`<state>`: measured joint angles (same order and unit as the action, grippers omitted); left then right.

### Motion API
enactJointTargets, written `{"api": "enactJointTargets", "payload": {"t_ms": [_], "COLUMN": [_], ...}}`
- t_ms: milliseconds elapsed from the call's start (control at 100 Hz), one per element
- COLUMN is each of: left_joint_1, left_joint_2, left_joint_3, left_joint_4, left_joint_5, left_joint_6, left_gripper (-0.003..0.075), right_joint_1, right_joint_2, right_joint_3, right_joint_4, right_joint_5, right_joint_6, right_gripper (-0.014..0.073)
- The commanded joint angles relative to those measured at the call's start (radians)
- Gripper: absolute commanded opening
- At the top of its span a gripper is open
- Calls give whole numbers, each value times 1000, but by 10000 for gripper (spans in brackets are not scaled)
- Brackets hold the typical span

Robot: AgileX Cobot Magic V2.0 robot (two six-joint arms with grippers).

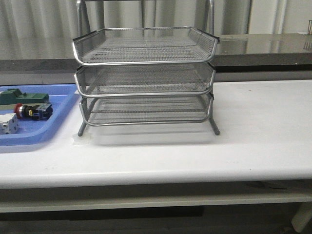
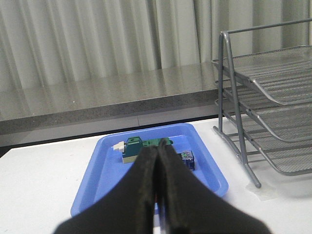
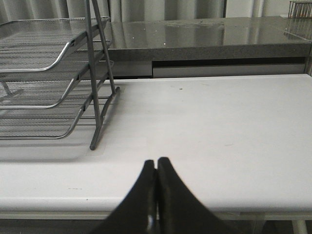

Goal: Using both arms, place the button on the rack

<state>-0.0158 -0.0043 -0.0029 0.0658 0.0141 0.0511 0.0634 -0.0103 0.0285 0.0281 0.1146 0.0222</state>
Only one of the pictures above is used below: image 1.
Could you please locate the silver mesh tray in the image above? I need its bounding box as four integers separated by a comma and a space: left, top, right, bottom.
74, 63, 216, 98
79, 94, 214, 126
72, 26, 219, 66

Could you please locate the red emergency stop button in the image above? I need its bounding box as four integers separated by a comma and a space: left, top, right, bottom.
14, 103, 53, 121

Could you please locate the blue plastic tray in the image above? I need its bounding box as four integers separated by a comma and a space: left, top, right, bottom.
0, 84, 78, 147

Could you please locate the dark back counter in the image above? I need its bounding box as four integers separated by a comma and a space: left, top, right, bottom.
0, 34, 312, 86

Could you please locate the green terminal block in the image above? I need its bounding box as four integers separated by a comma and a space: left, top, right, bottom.
0, 89, 49, 105

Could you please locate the white metal valve block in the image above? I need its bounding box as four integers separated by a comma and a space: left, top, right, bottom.
0, 113, 19, 135

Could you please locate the silver rack frame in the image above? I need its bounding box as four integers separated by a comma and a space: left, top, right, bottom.
76, 0, 221, 137

